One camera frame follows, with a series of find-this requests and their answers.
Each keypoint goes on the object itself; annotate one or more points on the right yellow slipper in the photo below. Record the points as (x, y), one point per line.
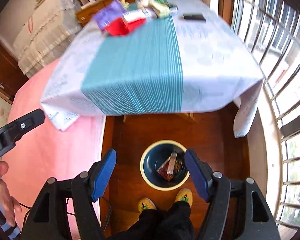
(185, 195)

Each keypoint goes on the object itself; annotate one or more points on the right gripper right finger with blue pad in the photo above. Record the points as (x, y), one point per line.
(214, 188)

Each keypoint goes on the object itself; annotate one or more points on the crumpled yellow paper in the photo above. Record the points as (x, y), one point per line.
(125, 4)

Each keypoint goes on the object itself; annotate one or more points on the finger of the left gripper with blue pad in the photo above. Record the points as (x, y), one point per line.
(13, 131)

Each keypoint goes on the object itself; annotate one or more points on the red snack wrapper in bin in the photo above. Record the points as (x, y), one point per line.
(171, 167)

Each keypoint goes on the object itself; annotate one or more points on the white purple carton box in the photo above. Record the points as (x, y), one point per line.
(138, 15)

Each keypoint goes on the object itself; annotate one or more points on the pink bed sheet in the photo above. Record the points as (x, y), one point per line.
(45, 151)

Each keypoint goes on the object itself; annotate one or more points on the green beige paper box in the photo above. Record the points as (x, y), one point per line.
(163, 10)

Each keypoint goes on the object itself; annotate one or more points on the metal window grille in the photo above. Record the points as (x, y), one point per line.
(271, 31)

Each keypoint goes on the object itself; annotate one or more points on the person's left hand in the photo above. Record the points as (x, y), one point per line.
(9, 203)

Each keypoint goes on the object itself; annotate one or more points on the left yellow slipper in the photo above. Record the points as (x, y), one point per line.
(146, 204)

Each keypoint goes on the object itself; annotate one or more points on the yellow slipper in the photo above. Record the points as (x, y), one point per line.
(185, 195)
(146, 204)

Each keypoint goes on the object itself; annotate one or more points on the round blue trash bin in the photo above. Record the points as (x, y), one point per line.
(154, 156)

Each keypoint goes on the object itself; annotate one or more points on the black remote control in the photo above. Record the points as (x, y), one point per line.
(194, 17)

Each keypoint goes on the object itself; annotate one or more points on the white teal patterned tablecloth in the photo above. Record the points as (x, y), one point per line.
(168, 65)

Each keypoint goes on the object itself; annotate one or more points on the black trouser legs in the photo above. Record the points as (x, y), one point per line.
(174, 223)

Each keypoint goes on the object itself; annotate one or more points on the crumpled white paper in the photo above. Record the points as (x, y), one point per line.
(143, 3)

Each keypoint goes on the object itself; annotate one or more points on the white lace cloth cover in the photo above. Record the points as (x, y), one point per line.
(46, 35)

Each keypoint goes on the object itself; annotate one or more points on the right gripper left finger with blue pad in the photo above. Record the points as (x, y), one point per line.
(87, 188)

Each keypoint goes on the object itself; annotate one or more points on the purple plastic tissue pack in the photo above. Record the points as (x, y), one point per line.
(108, 14)

